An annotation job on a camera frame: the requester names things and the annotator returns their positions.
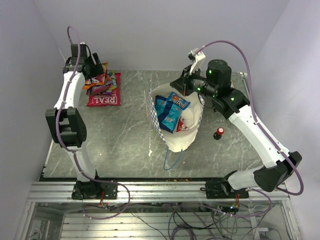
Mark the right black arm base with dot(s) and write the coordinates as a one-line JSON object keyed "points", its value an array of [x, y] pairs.
{"points": [[219, 188]]}

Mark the red emergency stop button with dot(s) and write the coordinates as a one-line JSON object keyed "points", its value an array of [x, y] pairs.
{"points": [[218, 134]]}

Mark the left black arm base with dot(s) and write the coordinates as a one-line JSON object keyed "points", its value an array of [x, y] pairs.
{"points": [[94, 190]]}

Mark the aluminium frame rail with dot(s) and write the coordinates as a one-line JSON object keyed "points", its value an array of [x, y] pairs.
{"points": [[148, 192]]}

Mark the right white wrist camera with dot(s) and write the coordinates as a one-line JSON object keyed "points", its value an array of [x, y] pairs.
{"points": [[197, 57]]}

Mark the red pink candy bag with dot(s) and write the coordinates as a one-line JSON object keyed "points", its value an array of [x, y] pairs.
{"points": [[100, 90]]}

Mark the red REAL crisps bag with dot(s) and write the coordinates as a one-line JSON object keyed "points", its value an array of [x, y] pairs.
{"points": [[106, 100]]}

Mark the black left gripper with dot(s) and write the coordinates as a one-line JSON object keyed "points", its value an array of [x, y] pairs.
{"points": [[98, 69]]}

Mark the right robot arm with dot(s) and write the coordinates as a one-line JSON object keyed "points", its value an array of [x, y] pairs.
{"points": [[278, 162]]}

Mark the blue M&M's candy bag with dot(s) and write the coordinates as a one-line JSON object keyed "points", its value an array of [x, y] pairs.
{"points": [[178, 100]]}

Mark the green candy bag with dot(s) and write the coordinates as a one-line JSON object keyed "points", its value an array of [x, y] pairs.
{"points": [[111, 80]]}

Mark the blue snack bag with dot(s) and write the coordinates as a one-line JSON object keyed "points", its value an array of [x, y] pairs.
{"points": [[168, 113]]}

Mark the orange Fox's candy bag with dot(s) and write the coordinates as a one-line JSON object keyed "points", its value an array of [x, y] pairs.
{"points": [[97, 76]]}

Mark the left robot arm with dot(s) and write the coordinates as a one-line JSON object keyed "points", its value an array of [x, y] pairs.
{"points": [[66, 125]]}

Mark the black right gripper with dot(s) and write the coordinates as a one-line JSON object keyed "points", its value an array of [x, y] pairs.
{"points": [[182, 84]]}

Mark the small red crunch packet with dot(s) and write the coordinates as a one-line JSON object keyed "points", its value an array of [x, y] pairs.
{"points": [[181, 126]]}

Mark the blue checkered paper bag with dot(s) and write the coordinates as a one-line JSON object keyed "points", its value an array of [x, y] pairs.
{"points": [[176, 142]]}

